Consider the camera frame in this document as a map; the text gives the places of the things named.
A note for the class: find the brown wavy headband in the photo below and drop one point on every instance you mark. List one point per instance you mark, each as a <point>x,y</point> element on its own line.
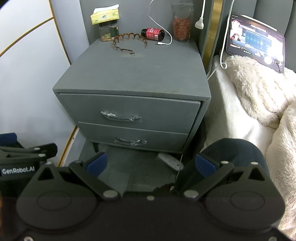
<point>129,36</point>

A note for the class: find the yellow tissue box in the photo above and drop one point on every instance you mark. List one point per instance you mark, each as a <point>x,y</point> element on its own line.
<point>105,16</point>

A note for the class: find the white remote control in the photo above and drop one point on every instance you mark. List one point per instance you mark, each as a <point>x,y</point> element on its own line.
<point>170,161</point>

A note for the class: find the cream fluffy blanket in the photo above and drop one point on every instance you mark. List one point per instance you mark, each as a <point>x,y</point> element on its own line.
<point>261,92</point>

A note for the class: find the person's dark trouser leg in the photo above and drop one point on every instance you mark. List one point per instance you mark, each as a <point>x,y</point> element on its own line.
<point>231,150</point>

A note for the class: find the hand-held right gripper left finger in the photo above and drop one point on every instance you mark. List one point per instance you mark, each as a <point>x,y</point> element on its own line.
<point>98,161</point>

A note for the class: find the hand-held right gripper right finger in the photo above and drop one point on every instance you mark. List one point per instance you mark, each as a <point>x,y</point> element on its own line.
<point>205,162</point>

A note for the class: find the white bed sheet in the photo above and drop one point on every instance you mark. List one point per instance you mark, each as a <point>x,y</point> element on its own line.
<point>226,115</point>

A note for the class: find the glass jar with black lid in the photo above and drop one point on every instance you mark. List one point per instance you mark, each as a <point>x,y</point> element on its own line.
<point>108,31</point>

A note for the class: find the grey nightstand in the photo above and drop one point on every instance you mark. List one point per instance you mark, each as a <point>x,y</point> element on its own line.
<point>138,69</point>

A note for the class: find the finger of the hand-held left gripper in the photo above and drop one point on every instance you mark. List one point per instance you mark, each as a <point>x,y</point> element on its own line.
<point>47,149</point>

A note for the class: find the dark bottle with red label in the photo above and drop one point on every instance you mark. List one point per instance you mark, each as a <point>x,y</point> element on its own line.
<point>152,33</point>

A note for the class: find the tablet with lit screen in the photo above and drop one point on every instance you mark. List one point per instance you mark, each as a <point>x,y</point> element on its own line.
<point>252,38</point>

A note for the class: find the clear bag of red snacks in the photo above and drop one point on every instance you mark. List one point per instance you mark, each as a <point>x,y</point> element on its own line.
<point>182,27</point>

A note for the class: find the grey padded headboard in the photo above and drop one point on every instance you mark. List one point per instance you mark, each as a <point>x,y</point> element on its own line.
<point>208,14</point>

